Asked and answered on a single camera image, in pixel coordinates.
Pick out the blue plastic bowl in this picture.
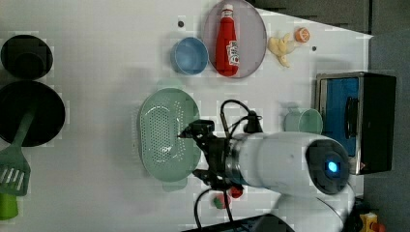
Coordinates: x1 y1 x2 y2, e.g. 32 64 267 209
170 37 209 75

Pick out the peeled toy banana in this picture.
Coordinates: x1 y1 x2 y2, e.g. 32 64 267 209
268 33 295 68

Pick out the green slotted spatula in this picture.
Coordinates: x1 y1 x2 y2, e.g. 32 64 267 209
0 111 34 196

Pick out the red toy strawberry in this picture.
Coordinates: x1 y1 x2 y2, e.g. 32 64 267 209
229 187 243 198

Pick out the toy orange half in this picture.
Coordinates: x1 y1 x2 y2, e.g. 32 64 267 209
294 27 310 44

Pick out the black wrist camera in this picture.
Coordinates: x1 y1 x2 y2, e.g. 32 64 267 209
190 120 215 135

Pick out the large black bowl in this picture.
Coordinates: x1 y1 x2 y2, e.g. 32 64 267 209
0 81 66 147

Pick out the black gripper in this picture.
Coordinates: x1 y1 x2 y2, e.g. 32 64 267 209
178 127 244 190

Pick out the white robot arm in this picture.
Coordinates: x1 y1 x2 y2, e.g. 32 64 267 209
179 127 355 232

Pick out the red ketchup bottle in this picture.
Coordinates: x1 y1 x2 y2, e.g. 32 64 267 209
216 4 240 76

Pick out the silver black toaster oven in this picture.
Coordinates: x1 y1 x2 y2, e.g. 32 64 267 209
314 72 396 175

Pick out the grey oval plate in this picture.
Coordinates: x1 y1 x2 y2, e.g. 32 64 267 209
201 0 267 78

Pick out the mint green oval strainer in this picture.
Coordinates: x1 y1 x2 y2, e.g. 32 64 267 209
137 80 201 192

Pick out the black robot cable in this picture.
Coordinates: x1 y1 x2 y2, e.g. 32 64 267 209
193 99 264 232

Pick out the small black bowl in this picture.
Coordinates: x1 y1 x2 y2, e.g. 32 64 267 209
1 35 53 80

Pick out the lime green cup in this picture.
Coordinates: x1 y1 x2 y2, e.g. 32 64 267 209
0 193 18 220

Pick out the mint green mug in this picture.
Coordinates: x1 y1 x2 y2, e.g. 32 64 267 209
284 108 323 134

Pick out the pink toy strawberry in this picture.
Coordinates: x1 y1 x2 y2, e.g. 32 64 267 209
213 193 226 209

